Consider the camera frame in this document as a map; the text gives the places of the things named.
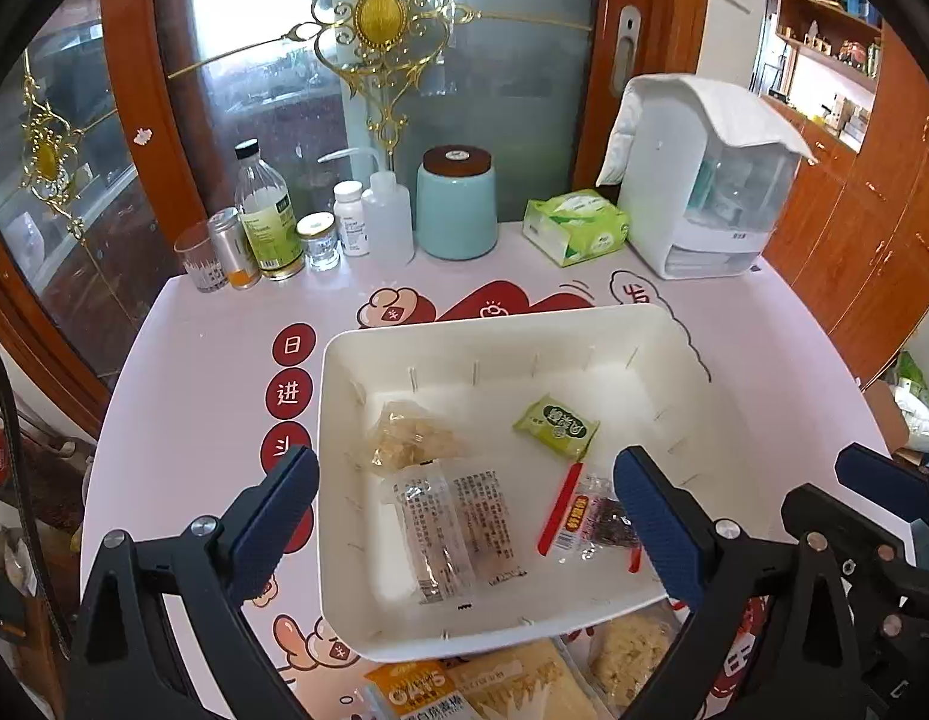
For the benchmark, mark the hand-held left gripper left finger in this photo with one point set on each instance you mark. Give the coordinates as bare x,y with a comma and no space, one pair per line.
273,525

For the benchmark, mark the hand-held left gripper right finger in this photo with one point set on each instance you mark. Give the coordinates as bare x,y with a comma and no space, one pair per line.
659,532

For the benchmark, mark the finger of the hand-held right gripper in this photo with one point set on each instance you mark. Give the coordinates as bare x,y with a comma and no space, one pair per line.
816,510
884,476

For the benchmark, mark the clear rice crisp packet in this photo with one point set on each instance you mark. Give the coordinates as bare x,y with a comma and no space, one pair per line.
629,656

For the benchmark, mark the white plastic tray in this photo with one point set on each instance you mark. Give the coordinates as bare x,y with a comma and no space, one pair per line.
464,360

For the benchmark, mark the cardboard box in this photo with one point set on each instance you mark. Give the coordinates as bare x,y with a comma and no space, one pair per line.
888,420

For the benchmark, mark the red-edged packet of dark snack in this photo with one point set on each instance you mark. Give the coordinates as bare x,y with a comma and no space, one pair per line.
584,521

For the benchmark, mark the small green snack packet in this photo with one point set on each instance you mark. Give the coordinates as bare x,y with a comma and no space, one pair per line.
556,427

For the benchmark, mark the clear packet of yellow crisps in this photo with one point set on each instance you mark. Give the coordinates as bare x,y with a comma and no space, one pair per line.
415,439

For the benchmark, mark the clear oat bar packet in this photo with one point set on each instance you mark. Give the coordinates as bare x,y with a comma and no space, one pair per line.
453,529

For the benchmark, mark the orange oat bar packet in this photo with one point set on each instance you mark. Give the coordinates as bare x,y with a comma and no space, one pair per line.
412,690

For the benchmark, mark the wooden cabinet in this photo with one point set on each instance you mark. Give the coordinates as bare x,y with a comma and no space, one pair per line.
876,225

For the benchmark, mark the glass tumbler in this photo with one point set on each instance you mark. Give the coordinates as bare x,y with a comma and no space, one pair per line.
198,262

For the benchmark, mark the metal can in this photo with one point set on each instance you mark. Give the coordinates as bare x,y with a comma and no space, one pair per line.
232,247

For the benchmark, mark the small jar with silver lid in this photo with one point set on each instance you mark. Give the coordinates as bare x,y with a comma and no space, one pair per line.
318,244

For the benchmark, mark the glass bottle with green label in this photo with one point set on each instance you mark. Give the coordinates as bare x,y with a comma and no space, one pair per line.
268,225

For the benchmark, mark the white pill bottle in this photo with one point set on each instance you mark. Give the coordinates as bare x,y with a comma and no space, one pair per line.
352,221

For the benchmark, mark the green tissue pack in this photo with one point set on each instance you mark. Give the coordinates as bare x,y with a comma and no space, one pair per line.
577,229

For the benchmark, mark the white squeeze bottle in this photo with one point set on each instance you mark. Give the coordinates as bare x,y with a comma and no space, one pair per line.
389,225

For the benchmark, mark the white dispenser with cloth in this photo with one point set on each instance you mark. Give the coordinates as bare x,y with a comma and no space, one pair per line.
696,202

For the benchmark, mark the teal canister with brown lid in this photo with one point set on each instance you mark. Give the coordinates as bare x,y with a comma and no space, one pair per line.
457,210

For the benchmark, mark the white towel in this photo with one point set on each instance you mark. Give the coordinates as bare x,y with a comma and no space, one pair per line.
704,101

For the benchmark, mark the small gold door ornament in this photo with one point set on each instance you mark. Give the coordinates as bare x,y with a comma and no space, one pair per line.
46,154

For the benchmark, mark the frosted glass door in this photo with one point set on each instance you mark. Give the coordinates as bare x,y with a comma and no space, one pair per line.
509,90

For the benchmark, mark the large gold door ornament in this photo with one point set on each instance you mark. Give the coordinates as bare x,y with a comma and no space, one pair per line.
380,13

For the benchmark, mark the wooden wall shelf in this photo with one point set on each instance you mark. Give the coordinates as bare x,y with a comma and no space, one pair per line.
831,37

